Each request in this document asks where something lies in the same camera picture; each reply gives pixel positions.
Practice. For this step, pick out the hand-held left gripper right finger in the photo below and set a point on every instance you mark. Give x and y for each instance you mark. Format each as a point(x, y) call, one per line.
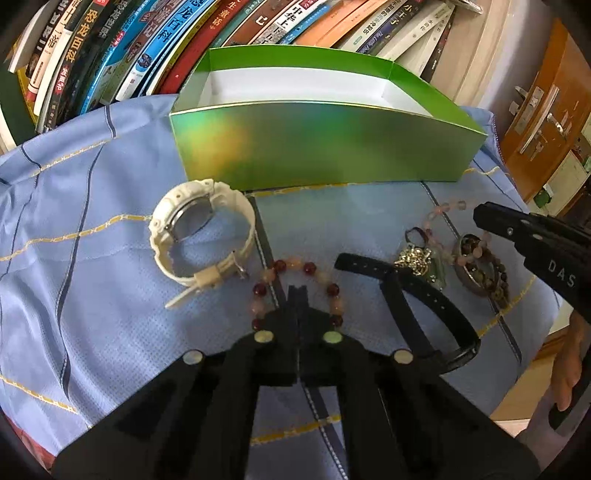
point(315, 333)

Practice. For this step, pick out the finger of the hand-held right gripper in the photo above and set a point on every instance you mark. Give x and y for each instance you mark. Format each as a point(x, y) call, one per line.
point(503, 226)

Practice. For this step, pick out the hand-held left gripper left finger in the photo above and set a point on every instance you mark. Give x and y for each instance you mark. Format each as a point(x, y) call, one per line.
point(285, 333)

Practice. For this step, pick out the dark round bangle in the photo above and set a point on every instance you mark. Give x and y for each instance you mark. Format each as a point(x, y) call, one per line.
point(462, 278)

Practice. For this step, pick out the black wrist watch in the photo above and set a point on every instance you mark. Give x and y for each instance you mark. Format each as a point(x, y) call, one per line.
point(438, 305)

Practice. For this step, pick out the white wrist watch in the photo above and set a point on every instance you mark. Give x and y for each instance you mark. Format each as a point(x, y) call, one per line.
point(184, 192)

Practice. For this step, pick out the green cardboard box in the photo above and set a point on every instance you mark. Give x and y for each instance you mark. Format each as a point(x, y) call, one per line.
point(323, 147)

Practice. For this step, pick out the person's right hand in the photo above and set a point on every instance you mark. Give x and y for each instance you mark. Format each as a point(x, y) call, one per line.
point(569, 360)

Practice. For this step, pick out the brown wooden door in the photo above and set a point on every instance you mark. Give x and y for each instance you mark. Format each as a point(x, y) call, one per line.
point(570, 87)

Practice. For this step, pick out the blue striped cloth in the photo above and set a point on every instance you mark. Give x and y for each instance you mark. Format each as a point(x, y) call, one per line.
point(115, 300)

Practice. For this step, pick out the cream wooden bookshelf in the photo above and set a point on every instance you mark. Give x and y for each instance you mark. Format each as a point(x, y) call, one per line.
point(496, 50)

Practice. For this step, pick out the row of books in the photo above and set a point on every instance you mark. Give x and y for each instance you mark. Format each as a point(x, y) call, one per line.
point(138, 46)

